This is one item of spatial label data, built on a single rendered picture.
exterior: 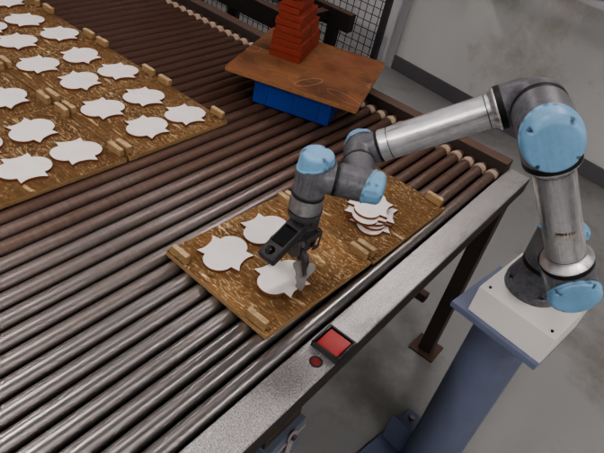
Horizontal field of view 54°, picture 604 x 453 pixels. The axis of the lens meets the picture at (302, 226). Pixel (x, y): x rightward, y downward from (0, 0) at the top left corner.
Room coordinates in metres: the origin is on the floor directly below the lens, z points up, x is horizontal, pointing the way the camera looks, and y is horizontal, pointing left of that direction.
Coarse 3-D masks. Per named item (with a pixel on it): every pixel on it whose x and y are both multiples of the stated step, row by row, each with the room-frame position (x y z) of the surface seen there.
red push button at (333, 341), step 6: (330, 330) 0.96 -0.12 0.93; (324, 336) 0.94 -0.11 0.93; (330, 336) 0.94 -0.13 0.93; (336, 336) 0.95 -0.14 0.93; (318, 342) 0.91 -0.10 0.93; (324, 342) 0.92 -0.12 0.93; (330, 342) 0.92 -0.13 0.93; (336, 342) 0.93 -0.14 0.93; (342, 342) 0.93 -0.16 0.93; (348, 342) 0.94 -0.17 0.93; (330, 348) 0.91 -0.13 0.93; (336, 348) 0.91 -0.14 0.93; (342, 348) 0.92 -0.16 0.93; (336, 354) 0.89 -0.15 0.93
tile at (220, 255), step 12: (216, 240) 1.15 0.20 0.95; (228, 240) 1.16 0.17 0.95; (240, 240) 1.17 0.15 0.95; (204, 252) 1.10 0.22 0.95; (216, 252) 1.11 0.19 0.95; (228, 252) 1.12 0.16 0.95; (240, 252) 1.13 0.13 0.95; (204, 264) 1.06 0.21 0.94; (216, 264) 1.06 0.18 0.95; (228, 264) 1.07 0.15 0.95; (240, 264) 1.08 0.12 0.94
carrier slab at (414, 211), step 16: (384, 192) 1.58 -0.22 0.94; (400, 192) 1.61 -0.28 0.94; (416, 192) 1.63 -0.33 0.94; (336, 208) 1.44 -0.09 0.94; (400, 208) 1.52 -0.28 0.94; (416, 208) 1.54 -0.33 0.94; (432, 208) 1.57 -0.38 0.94; (320, 224) 1.34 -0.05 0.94; (336, 224) 1.36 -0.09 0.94; (352, 224) 1.38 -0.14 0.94; (400, 224) 1.44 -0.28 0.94; (416, 224) 1.46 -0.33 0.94; (352, 240) 1.31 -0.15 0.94; (368, 240) 1.32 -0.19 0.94; (384, 240) 1.34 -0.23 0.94; (400, 240) 1.36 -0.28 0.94; (368, 256) 1.25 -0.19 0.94
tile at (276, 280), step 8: (280, 264) 1.11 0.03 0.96; (288, 264) 1.11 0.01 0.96; (256, 272) 1.06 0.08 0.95; (264, 272) 1.06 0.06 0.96; (272, 272) 1.07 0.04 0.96; (280, 272) 1.08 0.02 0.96; (288, 272) 1.08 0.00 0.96; (264, 280) 1.04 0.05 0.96; (272, 280) 1.04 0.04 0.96; (280, 280) 1.05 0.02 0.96; (288, 280) 1.06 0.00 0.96; (264, 288) 1.01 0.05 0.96; (272, 288) 1.02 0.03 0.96; (280, 288) 1.03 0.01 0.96; (288, 288) 1.03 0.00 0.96; (296, 288) 1.04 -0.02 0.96; (272, 296) 1.00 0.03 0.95; (288, 296) 1.01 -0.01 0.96
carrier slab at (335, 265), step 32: (224, 224) 1.23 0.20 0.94; (192, 256) 1.08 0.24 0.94; (256, 256) 1.14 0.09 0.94; (288, 256) 1.17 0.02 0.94; (320, 256) 1.20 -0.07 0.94; (352, 256) 1.24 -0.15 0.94; (224, 288) 1.00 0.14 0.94; (256, 288) 1.03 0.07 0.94; (320, 288) 1.08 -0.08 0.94; (288, 320) 0.95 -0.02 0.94
